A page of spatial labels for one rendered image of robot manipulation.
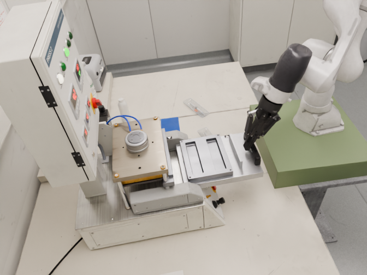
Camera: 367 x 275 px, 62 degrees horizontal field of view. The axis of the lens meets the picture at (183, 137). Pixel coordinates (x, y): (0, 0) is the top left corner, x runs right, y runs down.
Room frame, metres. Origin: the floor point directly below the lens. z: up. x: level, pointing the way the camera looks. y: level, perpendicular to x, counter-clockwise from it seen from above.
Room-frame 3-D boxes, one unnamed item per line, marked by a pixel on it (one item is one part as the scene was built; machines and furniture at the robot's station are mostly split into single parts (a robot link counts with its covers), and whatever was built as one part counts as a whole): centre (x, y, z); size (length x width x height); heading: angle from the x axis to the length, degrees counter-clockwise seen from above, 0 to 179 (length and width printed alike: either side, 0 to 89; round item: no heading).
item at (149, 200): (0.64, 0.08, 0.97); 0.25 x 0.05 x 0.07; 95
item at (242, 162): (0.79, -0.12, 0.97); 0.30 x 0.22 x 0.08; 95
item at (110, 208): (0.77, 0.20, 0.93); 0.46 x 0.35 x 0.01; 95
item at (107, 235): (0.79, 0.16, 0.84); 0.53 x 0.37 x 0.17; 95
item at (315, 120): (1.03, -0.63, 0.93); 0.22 x 0.19 x 0.14; 88
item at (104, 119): (0.98, 0.31, 1.05); 0.15 x 0.05 x 0.15; 5
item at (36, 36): (0.75, 0.34, 1.25); 0.33 x 0.16 x 0.64; 5
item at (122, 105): (1.35, 0.31, 0.82); 0.05 x 0.05 x 0.14
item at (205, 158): (0.79, -0.07, 0.98); 0.20 x 0.17 x 0.03; 5
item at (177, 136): (0.91, 0.10, 0.97); 0.26 x 0.05 x 0.07; 95
